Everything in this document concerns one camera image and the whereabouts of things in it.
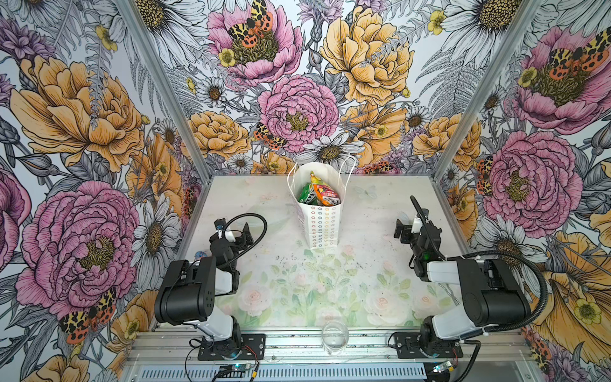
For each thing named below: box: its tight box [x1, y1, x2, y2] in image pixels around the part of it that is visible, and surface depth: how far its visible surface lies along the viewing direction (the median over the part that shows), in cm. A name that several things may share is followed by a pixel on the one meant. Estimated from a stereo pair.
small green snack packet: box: [297, 182, 320, 206], surface depth 91 cm
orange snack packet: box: [309, 170, 342, 207], surface depth 88 cm
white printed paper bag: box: [287, 155, 358, 250], surface depth 89 cm
